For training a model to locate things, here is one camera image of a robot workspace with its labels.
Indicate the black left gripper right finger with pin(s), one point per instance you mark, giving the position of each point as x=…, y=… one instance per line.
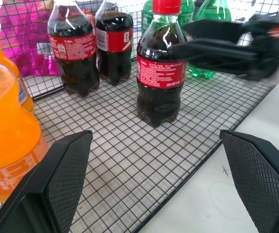
x=258, y=179

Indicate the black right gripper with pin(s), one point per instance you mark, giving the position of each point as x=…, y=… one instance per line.
x=267, y=48

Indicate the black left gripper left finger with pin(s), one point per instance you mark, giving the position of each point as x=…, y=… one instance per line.
x=56, y=184

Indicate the cola bottle with red cap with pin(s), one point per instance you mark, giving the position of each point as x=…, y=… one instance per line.
x=158, y=72

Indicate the green soda bottle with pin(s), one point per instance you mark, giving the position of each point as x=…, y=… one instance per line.
x=147, y=17
x=187, y=12
x=214, y=12

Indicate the cola bottle with red label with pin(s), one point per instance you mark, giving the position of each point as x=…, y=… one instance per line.
x=115, y=43
x=73, y=48

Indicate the magenta foil snack bag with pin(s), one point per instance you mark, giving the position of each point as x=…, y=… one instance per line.
x=25, y=29

